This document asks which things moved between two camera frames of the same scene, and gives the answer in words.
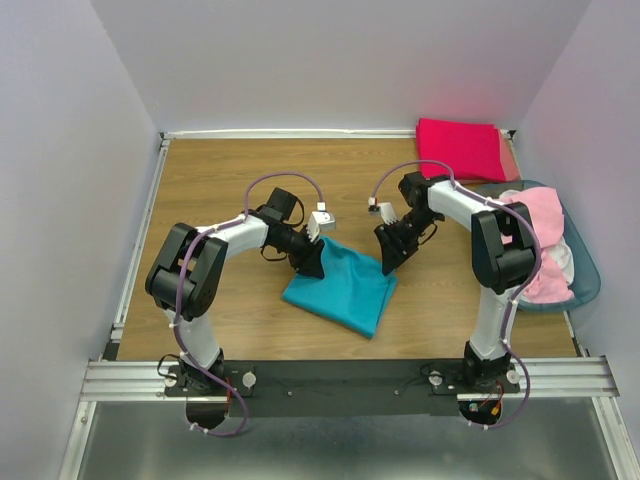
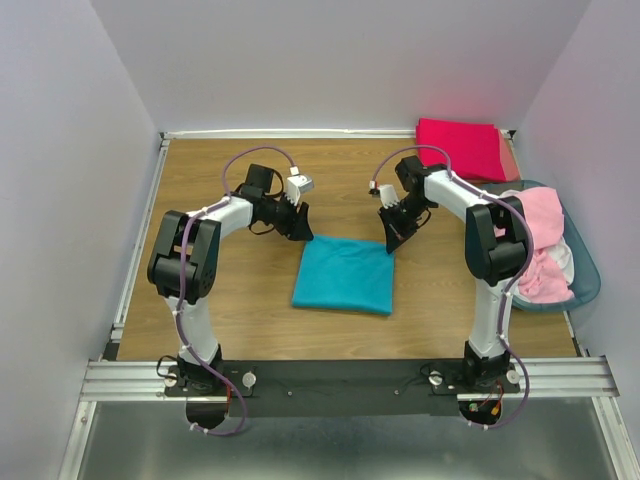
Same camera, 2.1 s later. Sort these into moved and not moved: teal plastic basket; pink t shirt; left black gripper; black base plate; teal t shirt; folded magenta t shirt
Moved: left black gripper; teal t shirt
Not moved: folded magenta t shirt; black base plate; pink t shirt; teal plastic basket
